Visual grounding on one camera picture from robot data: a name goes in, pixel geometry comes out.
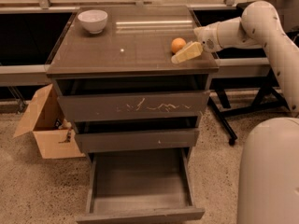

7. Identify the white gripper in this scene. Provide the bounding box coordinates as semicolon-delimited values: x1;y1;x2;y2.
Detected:
171;22;222;63

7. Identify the orange fruit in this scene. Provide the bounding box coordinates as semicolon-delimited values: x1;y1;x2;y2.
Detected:
171;37;186;53

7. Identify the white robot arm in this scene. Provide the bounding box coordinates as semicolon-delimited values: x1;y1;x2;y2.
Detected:
171;1;299;224

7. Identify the grey drawer cabinet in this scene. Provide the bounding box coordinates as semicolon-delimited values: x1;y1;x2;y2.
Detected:
45;5;221;161

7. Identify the grey middle drawer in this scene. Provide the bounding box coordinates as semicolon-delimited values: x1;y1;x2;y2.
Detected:
75;116;199;153

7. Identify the grey drawer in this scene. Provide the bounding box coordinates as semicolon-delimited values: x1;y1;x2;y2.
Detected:
76;148;205;224
75;116;199;153
57;75;209;122

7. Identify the grey top drawer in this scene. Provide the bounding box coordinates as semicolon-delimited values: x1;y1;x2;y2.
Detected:
57;75;209;122

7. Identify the grey bottom drawer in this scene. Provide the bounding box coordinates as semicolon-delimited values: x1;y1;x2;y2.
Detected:
76;148;205;224

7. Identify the black rolling stand table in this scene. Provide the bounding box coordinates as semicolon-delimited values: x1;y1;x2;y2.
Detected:
207;0;299;147

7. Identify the white ceramic bowl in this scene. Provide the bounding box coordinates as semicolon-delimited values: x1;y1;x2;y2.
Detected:
78;9;107;34

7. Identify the open cardboard box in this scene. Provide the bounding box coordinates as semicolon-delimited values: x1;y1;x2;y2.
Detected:
14;85;84;159

